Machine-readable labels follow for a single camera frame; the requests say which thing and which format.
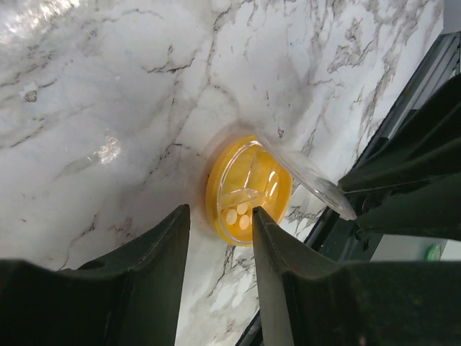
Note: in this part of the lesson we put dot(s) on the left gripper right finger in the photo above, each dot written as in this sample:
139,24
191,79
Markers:
308,299

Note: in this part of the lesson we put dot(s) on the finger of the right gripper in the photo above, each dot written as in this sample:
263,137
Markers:
426,146
432,211

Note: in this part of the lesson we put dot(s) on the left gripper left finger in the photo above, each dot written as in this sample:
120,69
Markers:
130,296

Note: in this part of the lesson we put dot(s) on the clear dish lid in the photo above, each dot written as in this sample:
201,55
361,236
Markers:
309,176

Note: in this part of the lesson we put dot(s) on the orange pill dish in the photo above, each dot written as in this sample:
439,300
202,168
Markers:
245,172

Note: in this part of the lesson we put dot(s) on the white pill in dish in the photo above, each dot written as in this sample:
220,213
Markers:
231,216

